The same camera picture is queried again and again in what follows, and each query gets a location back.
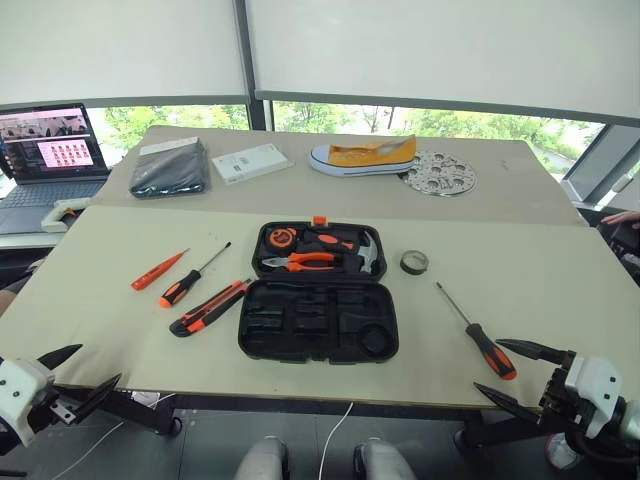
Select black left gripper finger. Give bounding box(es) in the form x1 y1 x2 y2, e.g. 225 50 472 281
37 343 84 371
69 372 123 424

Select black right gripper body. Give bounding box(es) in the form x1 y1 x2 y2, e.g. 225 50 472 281
538 352 584 426

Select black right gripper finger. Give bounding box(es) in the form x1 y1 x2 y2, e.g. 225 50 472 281
494 338 576 366
473 382 546 426

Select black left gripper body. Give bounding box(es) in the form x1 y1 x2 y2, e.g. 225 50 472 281
27 382 84 434

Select phillips screwdriver orange black handle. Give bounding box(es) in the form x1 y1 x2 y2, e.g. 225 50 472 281
433 281 518 382

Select orange voltage tester pen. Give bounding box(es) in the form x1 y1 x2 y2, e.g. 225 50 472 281
130 247 191 292

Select flathead screwdriver orange black handle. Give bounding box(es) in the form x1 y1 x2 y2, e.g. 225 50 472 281
159 241 232 308

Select orange black utility knife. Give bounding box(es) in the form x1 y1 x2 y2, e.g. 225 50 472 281
168 278 251 338

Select black tape roll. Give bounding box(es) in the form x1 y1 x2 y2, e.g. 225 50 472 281
399 249 430 276

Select black tool case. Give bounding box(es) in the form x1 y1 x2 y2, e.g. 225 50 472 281
237 215 400 365

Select bystander bare hand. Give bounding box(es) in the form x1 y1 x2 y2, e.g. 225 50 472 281
601 209 640 226

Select black table leg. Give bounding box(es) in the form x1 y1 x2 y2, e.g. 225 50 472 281
453 408 551 451
54 383 182 437

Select pink white floor object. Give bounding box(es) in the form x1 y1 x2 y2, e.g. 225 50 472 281
543 432 584 471

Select black chair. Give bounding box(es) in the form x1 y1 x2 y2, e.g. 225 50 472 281
0 244 51 319
564 199 640 289

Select white handheld device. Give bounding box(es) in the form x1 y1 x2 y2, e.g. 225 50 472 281
40 197 92 234

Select grey rounded robot leg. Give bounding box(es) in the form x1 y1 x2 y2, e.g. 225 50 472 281
233 435 290 480
353 437 416 480

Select steel claw hammer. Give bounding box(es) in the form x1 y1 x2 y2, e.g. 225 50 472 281
304 228 384 275

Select perforated metal disc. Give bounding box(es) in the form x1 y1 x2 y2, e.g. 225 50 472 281
397 149 479 197

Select grey laptop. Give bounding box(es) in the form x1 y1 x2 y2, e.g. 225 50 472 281
0 102 112 236

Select black folded cloth package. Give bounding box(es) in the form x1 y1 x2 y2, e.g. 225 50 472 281
128 135 210 200

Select orange black tape measure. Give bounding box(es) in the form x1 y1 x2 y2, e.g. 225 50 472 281
264 227 300 251

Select yellow canvas shoe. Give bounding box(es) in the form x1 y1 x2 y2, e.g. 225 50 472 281
308 134 418 178

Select white flat box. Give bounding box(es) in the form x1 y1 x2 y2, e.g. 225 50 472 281
210 143 295 187

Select white roller blind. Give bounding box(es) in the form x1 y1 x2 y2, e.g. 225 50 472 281
0 0 251 109
244 0 640 126

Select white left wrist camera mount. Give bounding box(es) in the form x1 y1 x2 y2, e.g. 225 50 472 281
0 357 56 446

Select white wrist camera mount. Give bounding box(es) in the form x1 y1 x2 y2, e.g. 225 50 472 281
563 354 627 440
0 357 56 446

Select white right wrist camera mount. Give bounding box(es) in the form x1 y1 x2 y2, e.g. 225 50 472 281
563 354 627 440

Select thin white floor cable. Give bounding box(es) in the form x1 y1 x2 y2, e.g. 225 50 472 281
52 392 177 480

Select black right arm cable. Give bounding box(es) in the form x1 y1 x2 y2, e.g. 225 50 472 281
562 429 640 464

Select white hanging cable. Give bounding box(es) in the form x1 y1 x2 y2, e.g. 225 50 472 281
317 402 355 480

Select grey slanted window frame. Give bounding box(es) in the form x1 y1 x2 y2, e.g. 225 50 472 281
560 123 640 211

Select orange handled pliers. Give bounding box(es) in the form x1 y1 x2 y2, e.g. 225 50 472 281
260 252 346 274

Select grey window post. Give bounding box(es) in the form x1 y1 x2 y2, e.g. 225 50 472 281
232 0 275 132

